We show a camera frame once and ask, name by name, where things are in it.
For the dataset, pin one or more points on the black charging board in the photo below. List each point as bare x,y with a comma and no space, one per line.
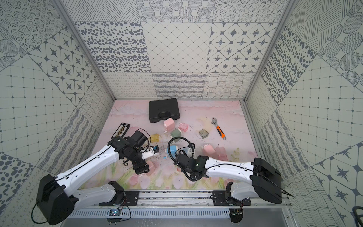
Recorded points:
121,130

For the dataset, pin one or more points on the green pencil sharpener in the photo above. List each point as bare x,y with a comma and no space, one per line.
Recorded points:
175,135

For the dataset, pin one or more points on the black plastic tool case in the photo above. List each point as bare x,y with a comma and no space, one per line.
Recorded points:
160,110

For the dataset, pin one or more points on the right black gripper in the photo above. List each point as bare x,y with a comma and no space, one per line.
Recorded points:
181,170

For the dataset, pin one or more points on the aluminium mounting rail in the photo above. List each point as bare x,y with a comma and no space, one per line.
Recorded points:
175,204

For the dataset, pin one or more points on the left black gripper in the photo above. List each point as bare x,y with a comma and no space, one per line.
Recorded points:
141,165

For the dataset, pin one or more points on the yellow transparent tray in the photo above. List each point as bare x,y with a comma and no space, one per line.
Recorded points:
155,138

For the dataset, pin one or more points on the blue pencil sharpener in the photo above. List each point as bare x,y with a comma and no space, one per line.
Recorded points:
173,149

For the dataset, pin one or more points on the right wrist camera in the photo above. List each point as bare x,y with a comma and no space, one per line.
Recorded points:
188,151

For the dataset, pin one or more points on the pink pencil sharpener back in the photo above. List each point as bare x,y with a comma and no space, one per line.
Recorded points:
169,125

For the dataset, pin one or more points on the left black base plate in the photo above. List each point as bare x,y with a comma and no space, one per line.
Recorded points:
129,198

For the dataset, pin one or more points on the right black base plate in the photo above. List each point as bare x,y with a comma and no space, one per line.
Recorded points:
222,198

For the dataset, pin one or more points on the orange handled adjustable wrench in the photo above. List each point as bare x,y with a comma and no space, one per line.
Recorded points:
214,122

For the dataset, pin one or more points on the pink transparent tray back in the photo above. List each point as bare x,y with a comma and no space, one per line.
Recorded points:
183,127

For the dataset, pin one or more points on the grey transparent tray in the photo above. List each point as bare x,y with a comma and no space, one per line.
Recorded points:
203,133

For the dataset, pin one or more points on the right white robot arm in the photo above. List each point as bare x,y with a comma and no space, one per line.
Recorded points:
251,179

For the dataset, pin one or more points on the pink pencil sharpener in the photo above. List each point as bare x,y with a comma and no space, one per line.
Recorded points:
169,125
208,150

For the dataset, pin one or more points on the pink pencil sharpener front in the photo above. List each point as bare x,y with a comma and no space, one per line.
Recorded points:
208,150

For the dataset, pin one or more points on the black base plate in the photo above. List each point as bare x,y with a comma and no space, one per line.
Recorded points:
222,198
129,198

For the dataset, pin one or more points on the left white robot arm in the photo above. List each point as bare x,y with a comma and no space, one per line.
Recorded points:
59,196

